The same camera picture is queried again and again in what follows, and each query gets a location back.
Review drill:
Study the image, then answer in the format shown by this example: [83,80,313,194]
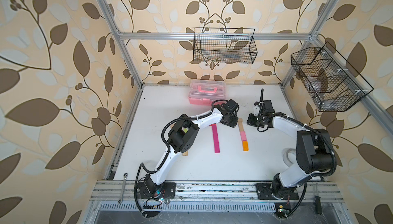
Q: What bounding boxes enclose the wooden dotted block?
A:
[238,118,244,133]

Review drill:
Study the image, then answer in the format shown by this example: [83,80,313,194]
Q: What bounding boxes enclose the light pink block top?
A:
[240,131,247,142]

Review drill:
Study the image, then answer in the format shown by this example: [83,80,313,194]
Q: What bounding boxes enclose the magenta block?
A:
[213,133,219,144]
[214,143,220,153]
[211,124,218,135]

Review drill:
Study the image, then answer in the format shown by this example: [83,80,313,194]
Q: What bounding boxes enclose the orange block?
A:
[242,141,249,151]

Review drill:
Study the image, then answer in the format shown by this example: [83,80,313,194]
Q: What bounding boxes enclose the magenta block bottom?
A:
[214,143,220,153]

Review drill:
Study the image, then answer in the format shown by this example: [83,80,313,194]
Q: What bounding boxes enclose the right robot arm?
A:
[247,90,337,199]

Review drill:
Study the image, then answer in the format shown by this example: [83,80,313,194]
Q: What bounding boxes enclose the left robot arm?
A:
[136,99,239,197]

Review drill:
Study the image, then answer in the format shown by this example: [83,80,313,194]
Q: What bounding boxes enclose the pink plastic storage box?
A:
[188,80,226,106]

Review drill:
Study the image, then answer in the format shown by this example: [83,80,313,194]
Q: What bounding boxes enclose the white tape roll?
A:
[282,148,296,167]

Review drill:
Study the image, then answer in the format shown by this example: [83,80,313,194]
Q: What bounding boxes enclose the black wire basket back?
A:
[193,27,258,64]

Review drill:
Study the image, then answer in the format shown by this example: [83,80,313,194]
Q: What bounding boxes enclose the black wire basket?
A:
[291,42,374,112]
[193,27,258,64]

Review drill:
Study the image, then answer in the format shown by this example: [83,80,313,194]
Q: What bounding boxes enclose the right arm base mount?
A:
[255,183,299,200]

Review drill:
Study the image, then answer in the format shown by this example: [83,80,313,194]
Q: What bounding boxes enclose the black wire basket right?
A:
[291,42,374,112]

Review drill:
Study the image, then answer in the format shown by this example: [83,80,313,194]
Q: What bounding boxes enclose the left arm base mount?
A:
[137,182,177,201]

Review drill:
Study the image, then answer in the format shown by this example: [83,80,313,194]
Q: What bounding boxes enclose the silver wrench on rail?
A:
[118,173,129,204]

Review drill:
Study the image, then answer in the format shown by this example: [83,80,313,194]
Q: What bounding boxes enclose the aluminium frame rail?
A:
[83,181,354,224]

